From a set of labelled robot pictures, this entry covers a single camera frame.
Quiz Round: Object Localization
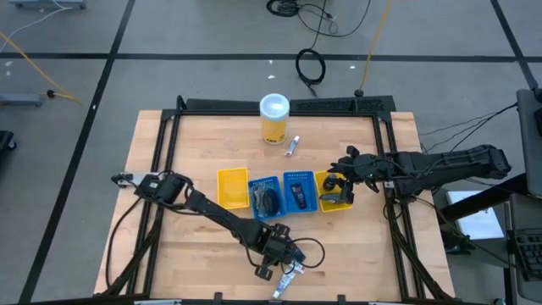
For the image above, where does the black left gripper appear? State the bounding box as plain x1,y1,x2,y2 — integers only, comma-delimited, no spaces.
249,224,307,281

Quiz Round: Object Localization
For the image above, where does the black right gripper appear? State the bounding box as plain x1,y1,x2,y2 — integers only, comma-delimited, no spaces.
329,146,384,205

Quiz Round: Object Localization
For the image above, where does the grey Dove bottle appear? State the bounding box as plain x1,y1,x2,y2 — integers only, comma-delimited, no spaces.
318,192,345,206

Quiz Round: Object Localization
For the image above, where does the small white Crest toothpaste tube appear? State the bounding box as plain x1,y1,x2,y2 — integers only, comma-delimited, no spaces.
273,273,297,300

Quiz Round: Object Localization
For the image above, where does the dark navy tube black cap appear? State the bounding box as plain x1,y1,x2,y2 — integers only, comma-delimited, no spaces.
290,181,309,211

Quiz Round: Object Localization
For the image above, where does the blue plastic basket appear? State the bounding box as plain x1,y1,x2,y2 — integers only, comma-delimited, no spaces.
282,169,318,214
247,175,285,220

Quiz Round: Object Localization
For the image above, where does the yellow plastic basket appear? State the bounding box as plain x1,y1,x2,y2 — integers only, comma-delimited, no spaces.
216,167,250,211
314,169,354,213

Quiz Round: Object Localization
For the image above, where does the tiny white tube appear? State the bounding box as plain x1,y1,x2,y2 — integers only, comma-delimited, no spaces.
284,135,301,158

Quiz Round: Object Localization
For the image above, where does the yellow canister white lid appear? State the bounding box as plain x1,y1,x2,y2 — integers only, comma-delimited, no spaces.
258,92,290,146

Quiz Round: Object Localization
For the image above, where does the white sheet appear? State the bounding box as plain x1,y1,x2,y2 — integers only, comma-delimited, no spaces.
446,189,507,241

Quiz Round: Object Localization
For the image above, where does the black keyboard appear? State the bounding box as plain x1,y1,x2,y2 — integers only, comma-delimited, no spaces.
511,228,542,283

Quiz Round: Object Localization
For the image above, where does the black caster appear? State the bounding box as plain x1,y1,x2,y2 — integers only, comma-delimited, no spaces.
0,130,18,153

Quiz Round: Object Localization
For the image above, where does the grey stand base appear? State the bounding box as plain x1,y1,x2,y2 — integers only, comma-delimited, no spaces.
0,93,43,108
8,0,88,10

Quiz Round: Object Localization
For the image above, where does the black looped floor cable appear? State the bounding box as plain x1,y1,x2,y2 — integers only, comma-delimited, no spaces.
295,0,373,97

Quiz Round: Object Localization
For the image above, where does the yellow hanging power cable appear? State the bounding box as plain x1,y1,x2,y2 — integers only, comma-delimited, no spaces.
354,0,393,97

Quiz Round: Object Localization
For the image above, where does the black metal table frame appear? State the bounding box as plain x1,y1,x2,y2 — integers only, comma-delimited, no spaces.
96,95,457,305

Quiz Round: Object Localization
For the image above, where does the black cable coil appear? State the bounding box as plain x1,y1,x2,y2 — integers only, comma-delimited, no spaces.
265,0,301,18

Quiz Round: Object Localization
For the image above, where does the yellow floor cable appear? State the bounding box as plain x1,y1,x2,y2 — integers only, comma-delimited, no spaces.
0,30,80,103

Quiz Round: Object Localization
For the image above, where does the white floor cable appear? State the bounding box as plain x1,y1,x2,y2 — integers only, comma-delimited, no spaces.
0,6,74,43

